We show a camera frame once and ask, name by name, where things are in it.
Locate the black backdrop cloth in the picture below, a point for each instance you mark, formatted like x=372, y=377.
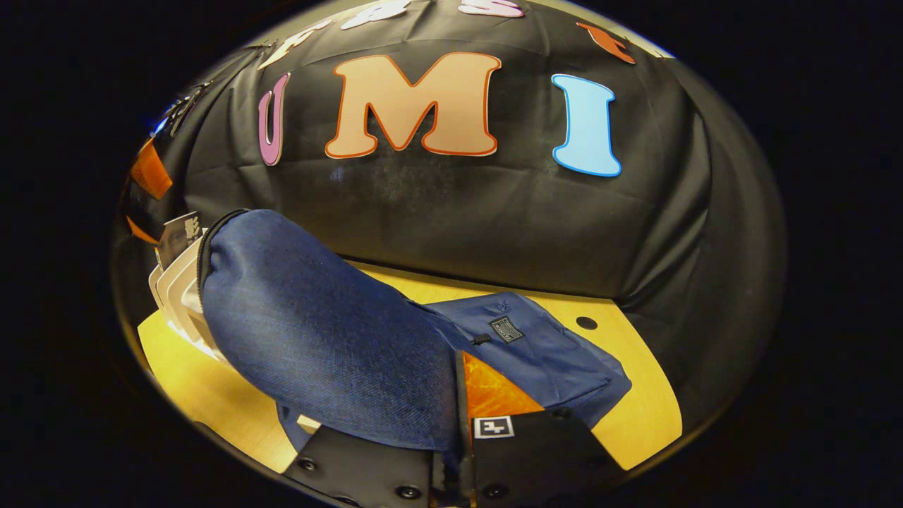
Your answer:
x=494, y=226

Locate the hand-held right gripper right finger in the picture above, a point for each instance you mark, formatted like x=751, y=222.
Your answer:
x=461, y=437

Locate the white bookshelf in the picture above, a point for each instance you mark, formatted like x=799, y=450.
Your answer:
x=176, y=296

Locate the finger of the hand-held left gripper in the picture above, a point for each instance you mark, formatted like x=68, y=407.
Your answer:
x=141, y=229
x=152, y=173

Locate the black round table grommet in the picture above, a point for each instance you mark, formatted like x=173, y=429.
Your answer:
x=586, y=323

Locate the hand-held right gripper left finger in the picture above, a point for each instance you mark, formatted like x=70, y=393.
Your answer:
x=367, y=469

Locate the blue schoolbag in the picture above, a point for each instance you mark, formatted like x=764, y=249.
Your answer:
x=317, y=331

